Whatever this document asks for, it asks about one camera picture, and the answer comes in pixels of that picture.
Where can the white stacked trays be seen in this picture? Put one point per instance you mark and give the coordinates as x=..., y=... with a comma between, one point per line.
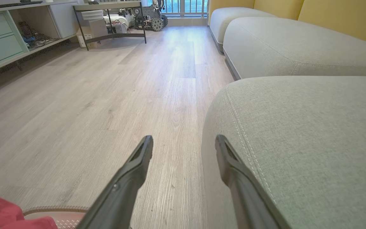
x=91, y=15

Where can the grey fabric sofa seat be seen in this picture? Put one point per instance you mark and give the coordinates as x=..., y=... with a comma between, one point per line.
x=230, y=20
x=291, y=47

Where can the brown cardboard box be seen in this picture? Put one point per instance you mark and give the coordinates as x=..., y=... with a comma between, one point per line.
x=92, y=30

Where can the black metal frame table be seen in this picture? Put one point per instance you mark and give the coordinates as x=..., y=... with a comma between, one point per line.
x=106, y=5

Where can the grey tracked robot vehicle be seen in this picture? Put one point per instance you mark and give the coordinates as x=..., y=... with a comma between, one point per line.
x=152, y=14

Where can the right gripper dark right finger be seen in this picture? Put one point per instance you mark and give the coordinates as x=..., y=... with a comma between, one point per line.
x=243, y=197

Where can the grey sofa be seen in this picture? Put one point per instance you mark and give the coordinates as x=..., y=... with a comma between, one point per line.
x=313, y=152

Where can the teal and grey sideboard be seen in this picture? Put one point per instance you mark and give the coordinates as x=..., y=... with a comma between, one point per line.
x=59, y=19

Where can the flat black keyboard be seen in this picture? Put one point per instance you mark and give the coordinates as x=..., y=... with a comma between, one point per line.
x=19, y=3

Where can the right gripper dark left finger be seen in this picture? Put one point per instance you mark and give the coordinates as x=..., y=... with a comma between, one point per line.
x=124, y=190

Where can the window balcony railing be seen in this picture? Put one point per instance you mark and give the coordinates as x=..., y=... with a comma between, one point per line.
x=186, y=8

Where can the white basket with brown rim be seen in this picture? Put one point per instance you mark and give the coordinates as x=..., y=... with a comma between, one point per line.
x=57, y=209

